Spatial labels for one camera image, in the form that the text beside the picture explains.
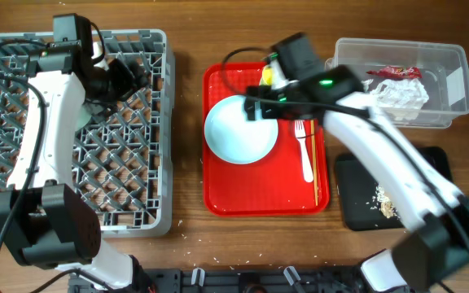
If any red snack wrapper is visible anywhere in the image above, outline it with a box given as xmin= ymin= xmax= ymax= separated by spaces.
xmin=366 ymin=66 xmax=423 ymax=79

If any clear plastic waste bin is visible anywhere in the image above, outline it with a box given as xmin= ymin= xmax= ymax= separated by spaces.
xmin=325 ymin=37 xmax=469 ymax=129

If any yellow plastic cup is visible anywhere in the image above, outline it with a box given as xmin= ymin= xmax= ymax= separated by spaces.
xmin=259 ymin=65 xmax=273 ymax=85

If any wooden chopstick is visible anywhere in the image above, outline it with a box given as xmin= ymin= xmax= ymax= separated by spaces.
xmin=310 ymin=120 xmax=319 ymax=207

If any red plastic serving tray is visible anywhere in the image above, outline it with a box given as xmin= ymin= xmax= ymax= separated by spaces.
xmin=202 ymin=60 xmax=331 ymax=217

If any large light blue plate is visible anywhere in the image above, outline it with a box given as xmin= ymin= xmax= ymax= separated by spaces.
xmin=204 ymin=95 xmax=278 ymax=164

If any grey plastic dishwasher rack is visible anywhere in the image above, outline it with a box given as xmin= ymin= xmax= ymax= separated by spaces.
xmin=0 ymin=28 xmax=175 ymax=238

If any pale green bowl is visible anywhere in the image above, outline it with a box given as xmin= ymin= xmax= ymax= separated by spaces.
xmin=75 ymin=103 xmax=94 ymax=132

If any white plastic fork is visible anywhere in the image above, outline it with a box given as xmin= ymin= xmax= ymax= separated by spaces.
xmin=294 ymin=120 xmax=313 ymax=182

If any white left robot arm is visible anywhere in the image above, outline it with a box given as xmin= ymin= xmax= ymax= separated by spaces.
xmin=0 ymin=41 xmax=156 ymax=292

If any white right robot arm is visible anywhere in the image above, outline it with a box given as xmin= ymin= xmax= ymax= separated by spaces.
xmin=244 ymin=66 xmax=469 ymax=292

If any white paper napkin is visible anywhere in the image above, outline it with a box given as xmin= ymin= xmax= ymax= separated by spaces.
xmin=362 ymin=79 xmax=429 ymax=121

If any black food waste tray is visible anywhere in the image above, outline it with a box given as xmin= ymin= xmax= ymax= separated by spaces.
xmin=334 ymin=146 xmax=454 ymax=232

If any pile of rice scraps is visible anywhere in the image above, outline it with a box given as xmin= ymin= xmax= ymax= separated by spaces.
xmin=372 ymin=185 xmax=398 ymax=219

